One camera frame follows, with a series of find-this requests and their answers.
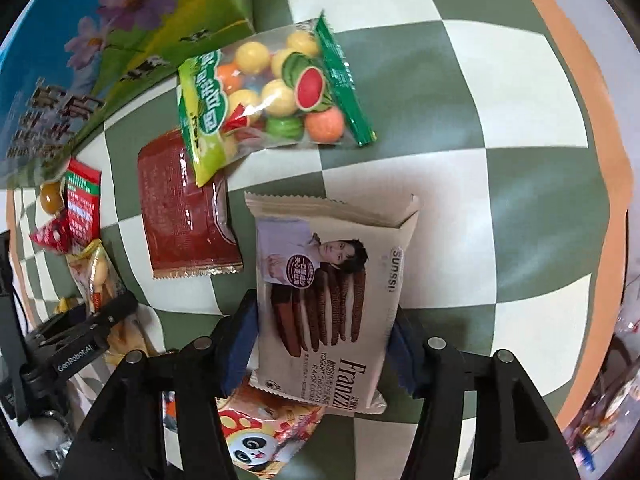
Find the green gumball candy bag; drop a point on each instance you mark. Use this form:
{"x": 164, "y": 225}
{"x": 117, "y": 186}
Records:
{"x": 280, "y": 95}

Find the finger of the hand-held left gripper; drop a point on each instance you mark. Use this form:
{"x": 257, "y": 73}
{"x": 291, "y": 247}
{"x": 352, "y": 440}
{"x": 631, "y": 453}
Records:
{"x": 115, "y": 307}

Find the small red snack packet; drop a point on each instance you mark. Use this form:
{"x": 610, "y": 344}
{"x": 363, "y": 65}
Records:
{"x": 50, "y": 235}

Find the round biscuit packet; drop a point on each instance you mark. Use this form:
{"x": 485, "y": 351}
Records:
{"x": 97, "y": 270}

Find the beige cookie packet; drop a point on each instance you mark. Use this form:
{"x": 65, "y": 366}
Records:
{"x": 325, "y": 285}

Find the red and green snack packet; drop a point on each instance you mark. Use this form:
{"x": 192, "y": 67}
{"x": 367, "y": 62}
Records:
{"x": 82, "y": 205}

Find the green white checkered mat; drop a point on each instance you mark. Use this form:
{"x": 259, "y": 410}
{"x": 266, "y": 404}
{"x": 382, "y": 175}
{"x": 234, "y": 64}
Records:
{"x": 525, "y": 110}

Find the dark red snack packet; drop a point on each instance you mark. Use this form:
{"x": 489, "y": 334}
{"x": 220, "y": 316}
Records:
{"x": 175, "y": 210}

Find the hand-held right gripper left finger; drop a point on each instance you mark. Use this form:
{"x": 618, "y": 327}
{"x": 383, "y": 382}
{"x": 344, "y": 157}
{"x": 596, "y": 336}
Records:
{"x": 240, "y": 345}

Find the packed braised egg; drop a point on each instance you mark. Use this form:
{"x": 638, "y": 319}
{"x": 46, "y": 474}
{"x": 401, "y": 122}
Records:
{"x": 50, "y": 197}

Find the printed cardboard box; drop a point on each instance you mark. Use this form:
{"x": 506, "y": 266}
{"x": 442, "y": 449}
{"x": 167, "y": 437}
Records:
{"x": 125, "y": 35}

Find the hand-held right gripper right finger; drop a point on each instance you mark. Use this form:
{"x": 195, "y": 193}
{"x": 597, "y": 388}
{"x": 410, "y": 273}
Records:
{"x": 405, "y": 355}

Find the panda snack packet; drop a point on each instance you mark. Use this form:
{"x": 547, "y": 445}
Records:
{"x": 260, "y": 435}

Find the person's left forearm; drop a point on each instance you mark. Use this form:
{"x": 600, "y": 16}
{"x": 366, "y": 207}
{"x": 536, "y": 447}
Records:
{"x": 35, "y": 442}

